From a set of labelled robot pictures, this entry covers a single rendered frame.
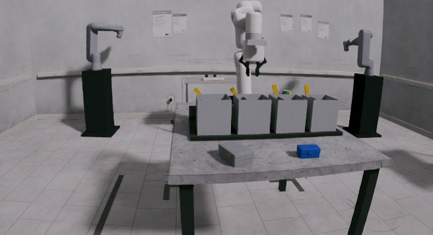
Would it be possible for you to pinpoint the blue plastic box with latch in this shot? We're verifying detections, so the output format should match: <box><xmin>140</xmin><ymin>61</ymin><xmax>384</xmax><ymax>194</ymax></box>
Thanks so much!
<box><xmin>296</xmin><ymin>145</ymin><xmax>321</xmax><ymax>158</ymax></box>

